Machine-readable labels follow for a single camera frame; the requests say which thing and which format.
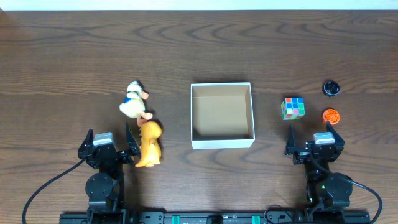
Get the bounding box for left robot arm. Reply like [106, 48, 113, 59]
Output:
[78, 124, 140, 223]

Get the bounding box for white cardboard box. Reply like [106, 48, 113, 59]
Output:
[190, 82, 256, 149]

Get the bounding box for yellow plush duck toy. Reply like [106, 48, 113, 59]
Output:
[119, 80, 153, 127]

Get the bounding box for black mounting rail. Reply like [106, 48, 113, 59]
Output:
[59, 210, 371, 224]

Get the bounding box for orange round disc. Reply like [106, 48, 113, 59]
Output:
[322, 108, 340, 125]

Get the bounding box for black round disc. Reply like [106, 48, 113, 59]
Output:
[322, 80, 340, 97]

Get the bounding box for colourful puzzle cube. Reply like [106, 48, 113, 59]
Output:
[280, 97, 305, 120]

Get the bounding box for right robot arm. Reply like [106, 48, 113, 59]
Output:
[284, 122, 353, 222]

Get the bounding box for orange rubber dinosaur toy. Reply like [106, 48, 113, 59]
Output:
[135, 121, 162, 167]

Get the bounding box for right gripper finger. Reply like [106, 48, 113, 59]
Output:
[326, 121, 345, 146]
[284, 125, 295, 155]

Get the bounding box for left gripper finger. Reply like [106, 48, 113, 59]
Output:
[126, 123, 141, 156]
[78, 129, 94, 159]

